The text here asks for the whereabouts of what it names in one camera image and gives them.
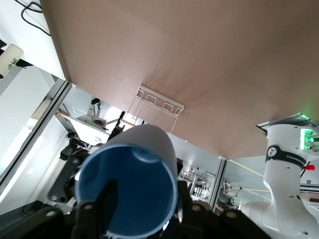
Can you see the red left base knob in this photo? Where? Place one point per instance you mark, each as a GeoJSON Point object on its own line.
{"type": "Point", "coordinates": [309, 167]}

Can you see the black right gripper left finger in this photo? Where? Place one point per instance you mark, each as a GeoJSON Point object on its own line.
{"type": "Point", "coordinates": [104, 206]}

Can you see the white background desk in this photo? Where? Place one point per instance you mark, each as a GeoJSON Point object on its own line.
{"type": "Point", "coordinates": [84, 122]}

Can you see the blue plastic cup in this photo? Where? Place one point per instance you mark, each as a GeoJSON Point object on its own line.
{"type": "Point", "coordinates": [139, 186]}

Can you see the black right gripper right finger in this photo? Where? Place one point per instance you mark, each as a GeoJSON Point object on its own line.
{"type": "Point", "coordinates": [184, 199]}

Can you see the aluminium frame profile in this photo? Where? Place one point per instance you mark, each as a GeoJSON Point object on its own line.
{"type": "Point", "coordinates": [37, 124]}

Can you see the white green print paper cup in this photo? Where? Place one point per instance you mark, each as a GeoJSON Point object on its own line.
{"type": "Point", "coordinates": [10, 59]}

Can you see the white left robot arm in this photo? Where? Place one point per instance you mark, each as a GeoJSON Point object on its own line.
{"type": "Point", "coordinates": [281, 179]}

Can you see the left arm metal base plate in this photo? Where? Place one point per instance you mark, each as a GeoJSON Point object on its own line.
{"type": "Point", "coordinates": [286, 120]}

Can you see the brown table cover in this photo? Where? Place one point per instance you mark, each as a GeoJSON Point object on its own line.
{"type": "Point", "coordinates": [199, 62]}

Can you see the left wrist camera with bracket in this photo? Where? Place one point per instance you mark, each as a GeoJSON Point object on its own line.
{"type": "Point", "coordinates": [64, 179]}

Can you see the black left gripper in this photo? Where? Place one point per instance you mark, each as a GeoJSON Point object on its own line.
{"type": "Point", "coordinates": [73, 150]}

